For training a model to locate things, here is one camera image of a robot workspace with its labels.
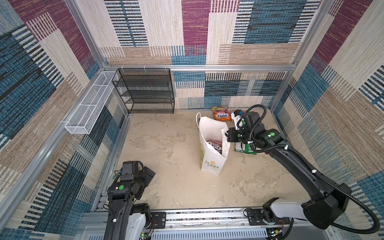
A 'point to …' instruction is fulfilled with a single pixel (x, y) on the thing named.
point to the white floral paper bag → (211, 160)
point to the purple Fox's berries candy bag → (217, 144)
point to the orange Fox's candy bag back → (221, 113)
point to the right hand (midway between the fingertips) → (226, 135)
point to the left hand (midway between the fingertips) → (149, 176)
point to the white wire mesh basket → (78, 122)
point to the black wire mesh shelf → (147, 91)
